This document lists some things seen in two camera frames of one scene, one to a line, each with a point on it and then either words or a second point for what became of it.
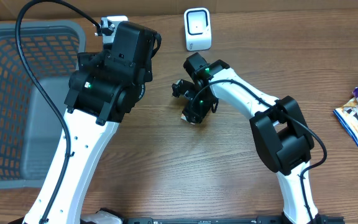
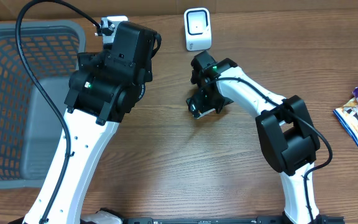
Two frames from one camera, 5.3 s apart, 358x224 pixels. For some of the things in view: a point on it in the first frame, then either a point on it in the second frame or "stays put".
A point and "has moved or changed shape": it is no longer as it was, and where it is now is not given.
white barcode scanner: (198, 28) stays put
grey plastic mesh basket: (22, 139) stays put
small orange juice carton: (183, 117) has moved or changed shape
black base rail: (272, 219) stays put
